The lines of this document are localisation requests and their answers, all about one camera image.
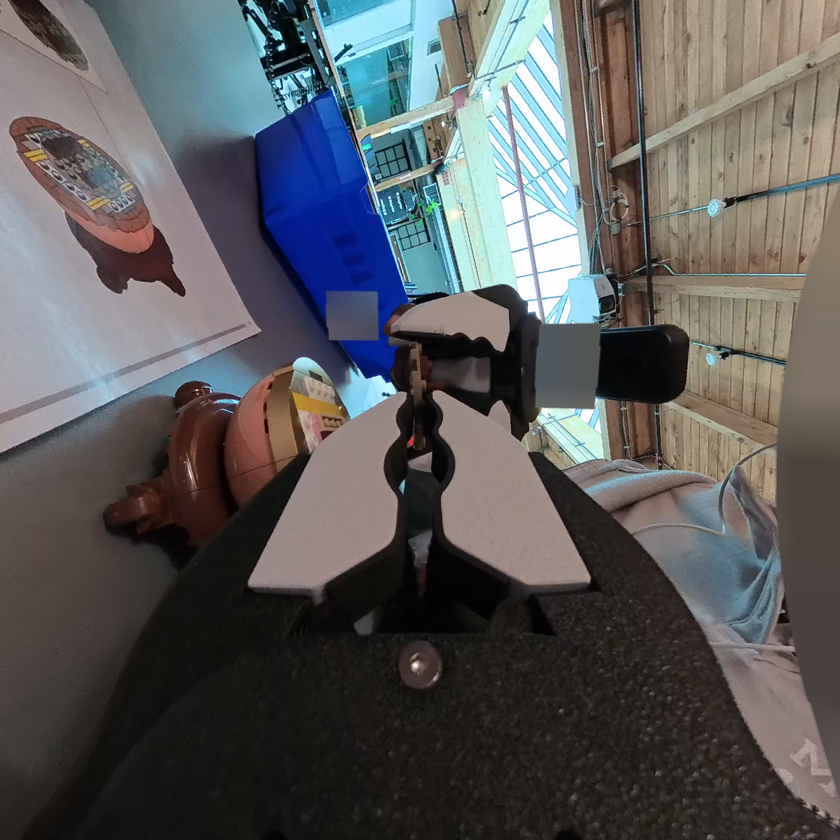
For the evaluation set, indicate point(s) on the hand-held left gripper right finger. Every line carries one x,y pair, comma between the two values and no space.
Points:
505,519

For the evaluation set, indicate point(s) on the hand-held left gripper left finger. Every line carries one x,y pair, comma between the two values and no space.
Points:
335,519

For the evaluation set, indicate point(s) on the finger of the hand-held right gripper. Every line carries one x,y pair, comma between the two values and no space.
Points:
460,381
453,322

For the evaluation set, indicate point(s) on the tan round plate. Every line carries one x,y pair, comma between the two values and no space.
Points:
420,387

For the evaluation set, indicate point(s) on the brick pot model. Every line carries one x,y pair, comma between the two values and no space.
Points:
236,453

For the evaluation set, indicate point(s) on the blue plastic bin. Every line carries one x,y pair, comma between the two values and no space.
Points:
328,223

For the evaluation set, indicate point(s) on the ceiling spot lamp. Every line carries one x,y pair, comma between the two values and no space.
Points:
713,357
715,208

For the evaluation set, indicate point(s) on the white ceiling projector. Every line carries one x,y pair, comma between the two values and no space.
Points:
597,295

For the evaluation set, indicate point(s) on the background office desks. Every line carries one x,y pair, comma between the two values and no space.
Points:
328,40

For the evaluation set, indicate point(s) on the white instruction booklet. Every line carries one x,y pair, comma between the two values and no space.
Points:
79,197

